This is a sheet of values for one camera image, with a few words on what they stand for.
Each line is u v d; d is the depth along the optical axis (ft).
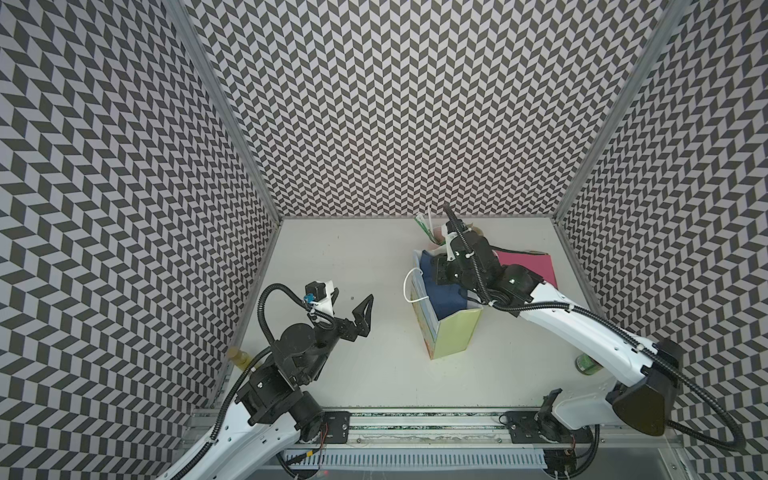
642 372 1.30
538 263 3.28
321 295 1.78
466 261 1.70
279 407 1.58
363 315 1.91
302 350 1.51
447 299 2.52
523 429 2.43
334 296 2.22
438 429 2.42
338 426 2.37
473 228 3.66
